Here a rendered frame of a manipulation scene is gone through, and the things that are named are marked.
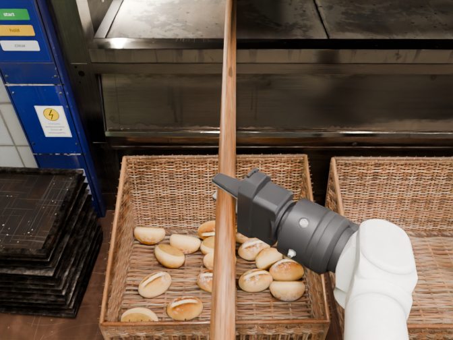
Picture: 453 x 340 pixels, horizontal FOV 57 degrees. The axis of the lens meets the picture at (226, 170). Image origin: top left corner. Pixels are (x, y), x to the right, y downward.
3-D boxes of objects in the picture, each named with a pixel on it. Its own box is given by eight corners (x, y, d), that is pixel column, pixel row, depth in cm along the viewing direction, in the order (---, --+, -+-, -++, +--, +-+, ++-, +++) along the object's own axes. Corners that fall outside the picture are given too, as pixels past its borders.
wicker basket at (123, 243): (134, 214, 144) (120, 152, 125) (298, 212, 145) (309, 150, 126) (106, 357, 108) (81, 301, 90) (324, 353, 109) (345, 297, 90)
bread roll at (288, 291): (307, 281, 116) (308, 302, 115) (302, 280, 122) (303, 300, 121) (270, 281, 116) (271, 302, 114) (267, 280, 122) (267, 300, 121)
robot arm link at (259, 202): (228, 192, 58) (305, 232, 52) (265, 155, 63) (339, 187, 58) (228, 248, 66) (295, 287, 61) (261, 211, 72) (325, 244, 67)
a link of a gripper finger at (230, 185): (221, 173, 67) (253, 189, 65) (209, 184, 65) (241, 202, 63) (221, 165, 66) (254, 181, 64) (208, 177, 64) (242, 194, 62)
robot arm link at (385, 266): (340, 262, 61) (337, 330, 49) (360, 211, 57) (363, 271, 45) (385, 277, 60) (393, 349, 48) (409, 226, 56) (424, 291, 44)
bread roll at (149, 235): (163, 228, 129) (161, 246, 129) (167, 228, 136) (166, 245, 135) (131, 225, 130) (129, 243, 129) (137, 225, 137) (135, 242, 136)
